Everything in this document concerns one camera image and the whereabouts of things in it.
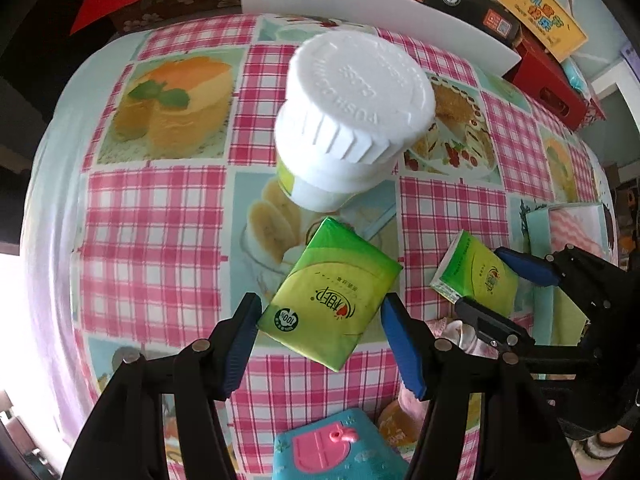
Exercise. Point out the printed checkered tablecloth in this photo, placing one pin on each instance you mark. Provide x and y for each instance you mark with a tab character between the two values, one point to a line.
150	220

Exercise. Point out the orange snack packet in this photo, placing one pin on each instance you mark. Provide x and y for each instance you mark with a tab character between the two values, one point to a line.
395	425

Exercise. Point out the red gift box with slot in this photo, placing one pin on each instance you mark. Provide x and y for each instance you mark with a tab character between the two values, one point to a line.
545	85

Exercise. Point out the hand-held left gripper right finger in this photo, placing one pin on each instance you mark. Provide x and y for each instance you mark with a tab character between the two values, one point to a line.
405	355

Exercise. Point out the green tissue pack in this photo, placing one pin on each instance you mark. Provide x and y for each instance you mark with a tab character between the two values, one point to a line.
325	295
567	317
470	270

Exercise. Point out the patterned box with red lid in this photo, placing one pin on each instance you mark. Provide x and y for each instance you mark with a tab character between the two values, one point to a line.
595	112

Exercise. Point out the white bottle with green label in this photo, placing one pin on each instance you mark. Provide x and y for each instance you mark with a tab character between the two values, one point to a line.
350	90

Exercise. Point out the dark floral box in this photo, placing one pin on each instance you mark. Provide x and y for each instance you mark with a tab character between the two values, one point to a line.
175	5

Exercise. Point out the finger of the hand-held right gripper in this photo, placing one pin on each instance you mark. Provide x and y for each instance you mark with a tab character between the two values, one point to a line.
492	325
527	267

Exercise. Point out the white foam board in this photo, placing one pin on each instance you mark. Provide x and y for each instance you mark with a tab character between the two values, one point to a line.
375	15

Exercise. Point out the blue wet wipes packet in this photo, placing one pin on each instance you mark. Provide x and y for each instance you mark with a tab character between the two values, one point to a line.
575	77

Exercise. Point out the teal wipes pack pink lid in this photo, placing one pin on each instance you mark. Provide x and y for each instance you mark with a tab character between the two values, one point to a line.
360	455

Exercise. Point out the pink white soft cloth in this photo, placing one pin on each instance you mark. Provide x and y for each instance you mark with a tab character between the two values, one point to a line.
465	335

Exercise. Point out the black box with orange label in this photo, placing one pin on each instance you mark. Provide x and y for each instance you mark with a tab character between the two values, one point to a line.
465	0

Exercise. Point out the pink wavy striped cloth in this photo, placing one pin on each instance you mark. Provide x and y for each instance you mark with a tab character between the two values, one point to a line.
575	230

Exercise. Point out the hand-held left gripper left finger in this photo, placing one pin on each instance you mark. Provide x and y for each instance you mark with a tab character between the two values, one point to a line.
242	345

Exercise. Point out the white shelf unit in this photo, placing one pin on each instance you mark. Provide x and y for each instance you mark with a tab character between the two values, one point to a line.
615	80

